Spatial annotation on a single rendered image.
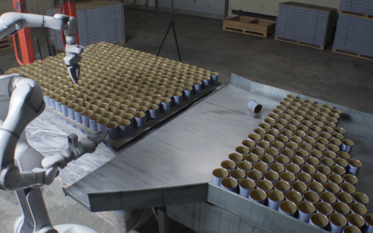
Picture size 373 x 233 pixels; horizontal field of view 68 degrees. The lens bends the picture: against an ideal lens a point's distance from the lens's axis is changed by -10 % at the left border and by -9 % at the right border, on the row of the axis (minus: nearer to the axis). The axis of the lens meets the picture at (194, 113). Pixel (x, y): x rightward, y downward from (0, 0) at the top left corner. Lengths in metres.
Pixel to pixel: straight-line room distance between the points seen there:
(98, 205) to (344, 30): 7.84
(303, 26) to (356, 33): 1.40
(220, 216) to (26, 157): 0.89
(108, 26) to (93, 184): 6.23
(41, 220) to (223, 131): 1.11
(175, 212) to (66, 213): 1.52
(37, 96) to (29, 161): 0.38
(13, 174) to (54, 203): 1.88
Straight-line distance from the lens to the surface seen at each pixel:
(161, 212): 1.64
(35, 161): 1.50
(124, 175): 1.44
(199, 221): 1.47
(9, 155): 1.14
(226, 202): 1.25
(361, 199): 1.42
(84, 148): 1.51
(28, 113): 1.17
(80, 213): 2.84
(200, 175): 1.42
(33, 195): 1.63
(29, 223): 1.78
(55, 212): 2.92
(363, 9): 8.38
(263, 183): 1.33
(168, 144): 1.62
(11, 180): 1.15
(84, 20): 6.97
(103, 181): 1.42
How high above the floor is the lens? 1.98
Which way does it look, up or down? 28 degrees down
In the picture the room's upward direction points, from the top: 2 degrees clockwise
